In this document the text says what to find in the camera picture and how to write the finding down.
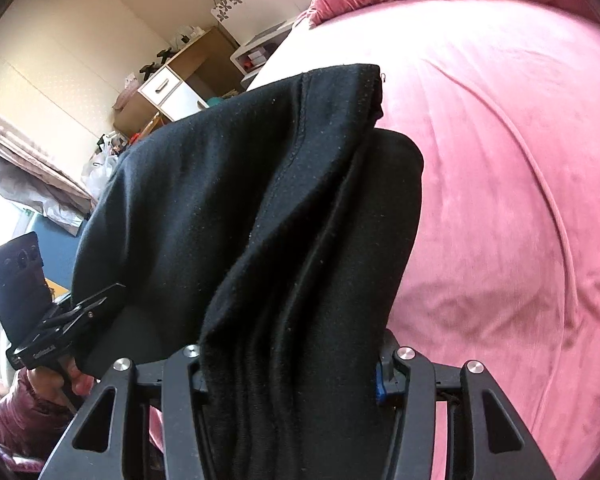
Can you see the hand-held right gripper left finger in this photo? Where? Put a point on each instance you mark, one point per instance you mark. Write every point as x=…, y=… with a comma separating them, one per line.
x=196, y=377

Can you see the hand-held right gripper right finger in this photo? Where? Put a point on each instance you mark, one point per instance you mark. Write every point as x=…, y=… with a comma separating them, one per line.
x=380, y=380

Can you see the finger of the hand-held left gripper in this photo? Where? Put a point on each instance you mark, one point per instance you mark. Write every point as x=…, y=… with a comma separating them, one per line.
x=95, y=302

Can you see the black pants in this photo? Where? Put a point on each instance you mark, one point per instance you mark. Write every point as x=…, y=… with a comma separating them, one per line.
x=255, y=235

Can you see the person's left forearm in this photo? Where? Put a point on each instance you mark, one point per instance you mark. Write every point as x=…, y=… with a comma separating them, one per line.
x=10, y=410

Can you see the person's left hand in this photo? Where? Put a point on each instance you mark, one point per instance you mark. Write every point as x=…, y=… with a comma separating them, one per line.
x=67, y=382

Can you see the crumpled white plastic sheet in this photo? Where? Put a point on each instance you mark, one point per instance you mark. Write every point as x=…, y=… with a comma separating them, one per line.
x=40, y=200

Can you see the white plastic bag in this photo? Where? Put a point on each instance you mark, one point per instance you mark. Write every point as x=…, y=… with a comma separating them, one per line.
x=99, y=172

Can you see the beige patterned curtain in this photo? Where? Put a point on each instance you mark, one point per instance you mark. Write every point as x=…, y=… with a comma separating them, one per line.
x=25, y=150

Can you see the pink bed sheet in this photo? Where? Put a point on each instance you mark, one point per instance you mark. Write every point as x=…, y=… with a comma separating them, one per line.
x=505, y=210

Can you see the pink bag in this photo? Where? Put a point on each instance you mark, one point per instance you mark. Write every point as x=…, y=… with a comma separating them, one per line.
x=130, y=90

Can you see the teal container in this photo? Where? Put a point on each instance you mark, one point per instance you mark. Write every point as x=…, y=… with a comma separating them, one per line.
x=217, y=102

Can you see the wooden desk with white drawers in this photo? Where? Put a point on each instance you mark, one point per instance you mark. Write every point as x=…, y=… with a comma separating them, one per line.
x=180, y=80

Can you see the white bedside shelf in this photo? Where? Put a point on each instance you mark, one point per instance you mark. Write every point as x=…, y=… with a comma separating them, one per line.
x=260, y=52

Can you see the flower-patterned white shade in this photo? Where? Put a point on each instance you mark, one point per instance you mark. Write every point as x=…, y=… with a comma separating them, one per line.
x=226, y=7

